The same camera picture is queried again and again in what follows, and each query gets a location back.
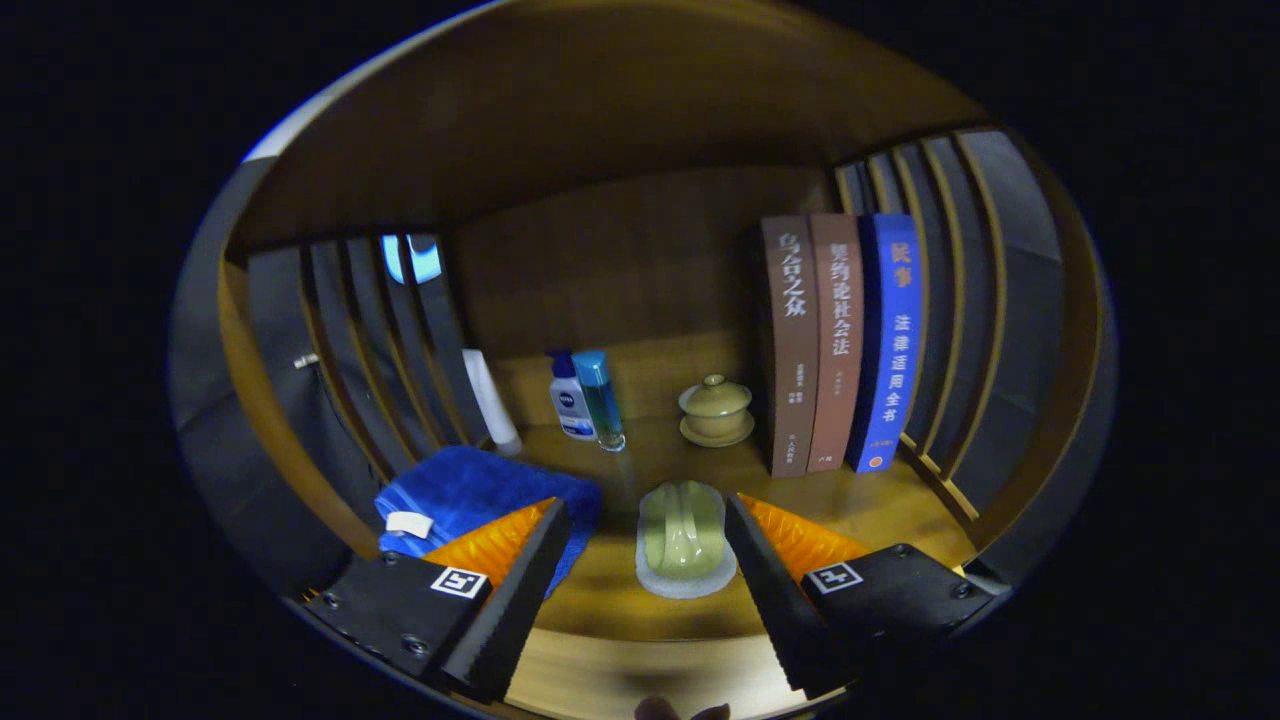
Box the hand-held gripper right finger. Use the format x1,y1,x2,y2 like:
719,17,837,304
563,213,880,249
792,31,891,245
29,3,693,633
723,492,1001,699

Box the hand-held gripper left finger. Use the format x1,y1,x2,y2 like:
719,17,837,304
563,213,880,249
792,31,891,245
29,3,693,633
303,497,573,704

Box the pale green brush white base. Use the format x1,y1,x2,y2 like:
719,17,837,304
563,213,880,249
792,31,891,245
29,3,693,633
636,480,738,600

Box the wooden drawer with black knob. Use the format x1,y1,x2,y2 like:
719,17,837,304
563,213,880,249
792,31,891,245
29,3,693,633
505,630,791,717

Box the wooden countertop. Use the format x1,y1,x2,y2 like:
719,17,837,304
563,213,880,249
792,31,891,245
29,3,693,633
380,415,981,641

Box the wooden cabinet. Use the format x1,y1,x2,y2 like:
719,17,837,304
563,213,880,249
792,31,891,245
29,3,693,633
205,0,1111,641

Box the blue folded towel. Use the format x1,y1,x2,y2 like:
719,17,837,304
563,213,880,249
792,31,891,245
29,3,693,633
375,445,604,601

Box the white bottle with blue cap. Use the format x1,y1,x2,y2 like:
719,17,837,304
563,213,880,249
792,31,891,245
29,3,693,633
547,350,598,442

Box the white tube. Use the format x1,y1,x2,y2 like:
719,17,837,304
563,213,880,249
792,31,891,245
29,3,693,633
462,348,523,456

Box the beige lidded teacup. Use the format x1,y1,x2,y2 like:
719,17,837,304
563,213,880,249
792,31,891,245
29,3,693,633
678,374,756,448

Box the teal bottle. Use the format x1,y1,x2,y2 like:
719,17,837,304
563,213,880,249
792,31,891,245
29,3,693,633
572,350,627,453

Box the dark brown book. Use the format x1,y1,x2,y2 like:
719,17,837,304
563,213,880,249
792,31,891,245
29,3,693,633
760,215,821,478

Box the reddish brown book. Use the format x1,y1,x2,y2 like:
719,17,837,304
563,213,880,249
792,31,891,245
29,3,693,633
808,212,865,473

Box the blue book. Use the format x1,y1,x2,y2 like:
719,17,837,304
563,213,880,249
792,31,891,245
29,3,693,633
848,213,926,474

